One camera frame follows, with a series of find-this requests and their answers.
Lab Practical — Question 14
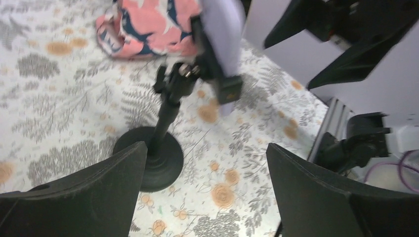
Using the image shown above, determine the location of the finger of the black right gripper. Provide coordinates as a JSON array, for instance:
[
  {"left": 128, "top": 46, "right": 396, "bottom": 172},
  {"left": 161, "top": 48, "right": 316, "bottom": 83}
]
[
  {"left": 307, "top": 19, "right": 417, "bottom": 90},
  {"left": 263, "top": 0, "right": 331, "bottom": 48}
]

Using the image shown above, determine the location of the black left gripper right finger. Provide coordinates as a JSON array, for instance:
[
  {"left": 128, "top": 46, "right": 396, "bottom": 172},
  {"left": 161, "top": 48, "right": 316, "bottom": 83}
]
[{"left": 266, "top": 143, "right": 419, "bottom": 237}]

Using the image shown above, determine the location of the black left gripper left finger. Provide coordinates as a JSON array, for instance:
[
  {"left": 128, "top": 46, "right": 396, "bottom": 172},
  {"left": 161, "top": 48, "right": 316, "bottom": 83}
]
[{"left": 0, "top": 142, "right": 147, "bottom": 237}]

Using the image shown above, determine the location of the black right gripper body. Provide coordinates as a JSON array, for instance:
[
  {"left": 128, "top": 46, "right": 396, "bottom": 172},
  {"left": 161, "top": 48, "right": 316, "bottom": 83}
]
[{"left": 324, "top": 0, "right": 419, "bottom": 48}]

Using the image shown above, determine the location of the phone with lavender case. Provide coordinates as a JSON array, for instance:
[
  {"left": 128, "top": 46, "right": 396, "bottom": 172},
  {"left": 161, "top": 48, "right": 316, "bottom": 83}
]
[{"left": 200, "top": 0, "right": 246, "bottom": 116}]

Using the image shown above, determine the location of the black phone stand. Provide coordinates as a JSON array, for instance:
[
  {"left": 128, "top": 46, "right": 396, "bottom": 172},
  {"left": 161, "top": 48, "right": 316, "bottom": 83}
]
[{"left": 113, "top": 15, "right": 243, "bottom": 193}]

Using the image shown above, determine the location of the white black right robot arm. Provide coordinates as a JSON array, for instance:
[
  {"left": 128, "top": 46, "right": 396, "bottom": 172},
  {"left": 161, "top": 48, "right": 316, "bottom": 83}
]
[{"left": 264, "top": 0, "right": 419, "bottom": 174}]

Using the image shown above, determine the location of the floral patterned table mat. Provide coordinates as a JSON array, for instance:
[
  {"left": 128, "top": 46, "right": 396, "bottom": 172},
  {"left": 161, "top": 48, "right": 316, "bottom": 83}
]
[{"left": 0, "top": 0, "right": 327, "bottom": 237}]

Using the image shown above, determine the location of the pink patterned cloth bag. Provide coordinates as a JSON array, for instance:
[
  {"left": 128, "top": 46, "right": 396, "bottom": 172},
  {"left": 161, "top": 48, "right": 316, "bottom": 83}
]
[{"left": 95, "top": 0, "right": 201, "bottom": 59}]

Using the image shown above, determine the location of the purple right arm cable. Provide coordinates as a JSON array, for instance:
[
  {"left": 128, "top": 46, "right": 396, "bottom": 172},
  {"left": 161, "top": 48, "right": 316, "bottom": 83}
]
[{"left": 363, "top": 150, "right": 419, "bottom": 194}]

